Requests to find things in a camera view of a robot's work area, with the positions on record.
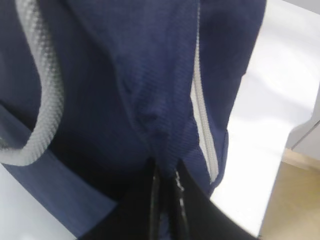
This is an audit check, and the navy blue lunch bag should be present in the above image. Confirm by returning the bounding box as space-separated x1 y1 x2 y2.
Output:
0 0 266 240

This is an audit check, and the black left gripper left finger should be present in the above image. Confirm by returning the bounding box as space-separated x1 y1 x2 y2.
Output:
80 159 160 240

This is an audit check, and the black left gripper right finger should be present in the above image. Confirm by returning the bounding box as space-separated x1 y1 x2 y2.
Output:
169 160 257 240

